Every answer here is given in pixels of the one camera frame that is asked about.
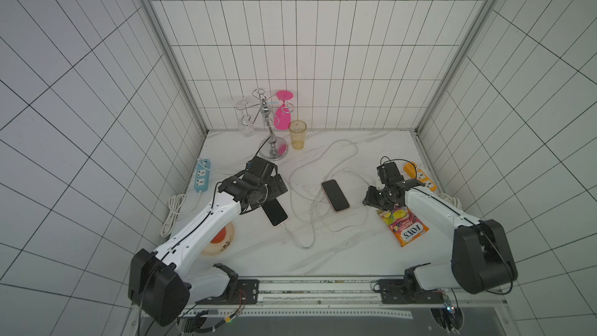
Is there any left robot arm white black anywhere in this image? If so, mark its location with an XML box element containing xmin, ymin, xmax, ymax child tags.
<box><xmin>127</xmin><ymin>156</ymin><xmax>288</xmax><ymax>326</ymax></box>

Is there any red ball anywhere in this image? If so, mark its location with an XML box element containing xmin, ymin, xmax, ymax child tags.
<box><xmin>211</xmin><ymin>222</ymin><xmax>236</xmax><ymax>245</ymax></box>

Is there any silver glass holder stand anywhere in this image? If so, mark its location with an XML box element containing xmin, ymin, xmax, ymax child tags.
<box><xmin>252</xmin><ymin>88</ymin><xmax>289</xmax><ymax>162</ymax></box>

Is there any beige plate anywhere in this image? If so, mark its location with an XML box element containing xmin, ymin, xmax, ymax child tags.
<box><xmin>201</xmin><ymin>237</ymin><xmax>235</xmax><ymax>257</ymax></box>

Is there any black phone pink case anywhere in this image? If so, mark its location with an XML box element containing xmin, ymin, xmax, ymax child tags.
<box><xmin>262</xmin><ymin>199</ymin><xmax>288</xmax><ymax>227</ymax></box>

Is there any blue strip coiled white cord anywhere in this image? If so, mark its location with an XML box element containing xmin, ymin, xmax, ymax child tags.
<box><xmin>160</xmin><ymin>193</ymin><xmax>201</xmax><ymax>239</ymax></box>

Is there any clear wine glass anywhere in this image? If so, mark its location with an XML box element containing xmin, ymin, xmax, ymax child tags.
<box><xmin>235</xmin><ymin>100</ymin><xmax>255</xmax><ymax>137</ymax></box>

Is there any orange power strip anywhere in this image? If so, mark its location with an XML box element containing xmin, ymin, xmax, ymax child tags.
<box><xmin>404</xmin><ymin>163</ymin><xmax>438</xmax><ymax>192</ymax></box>

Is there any orange strip coiled white cord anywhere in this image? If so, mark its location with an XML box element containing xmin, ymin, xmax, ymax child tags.
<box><xmin>437</xmin><ymin>192</ymin><xmax>463</xmax><ymax>211</ymax></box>

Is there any blue power strip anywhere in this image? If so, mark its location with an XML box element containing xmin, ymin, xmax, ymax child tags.
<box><xmin>194</xmin><ymin>158</ymin><xmax>211</xmax><ymax>193</ymax></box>

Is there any amber plastic cup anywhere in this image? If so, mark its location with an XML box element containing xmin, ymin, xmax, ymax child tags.
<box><xmin>289</xmin><ymin>120</ymin><xmax>307</xmax><ymax>150</ymax></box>

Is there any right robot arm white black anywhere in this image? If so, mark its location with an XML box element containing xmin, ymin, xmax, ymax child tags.
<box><xmin>363</xmin><ymin>160</ymin><xmax>518</xmax><ymax>304</ymax></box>

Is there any candy snack bag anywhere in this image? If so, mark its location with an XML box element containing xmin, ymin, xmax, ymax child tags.
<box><xmin>377</xmin><ymin>206</ymin><xmax>429</xmax><ymax>247</ymax></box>

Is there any metal base rail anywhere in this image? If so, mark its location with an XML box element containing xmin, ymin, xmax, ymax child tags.
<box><xmin>186</xmin><ymin>274</ymin><xmax>472</xmax><ymax>320</ymax></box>

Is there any pink wine glass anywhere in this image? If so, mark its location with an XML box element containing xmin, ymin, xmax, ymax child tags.
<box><xmin>275</xmin><ymin>90</ymin><xmax>295</xmax><ymax>131</ymax></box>

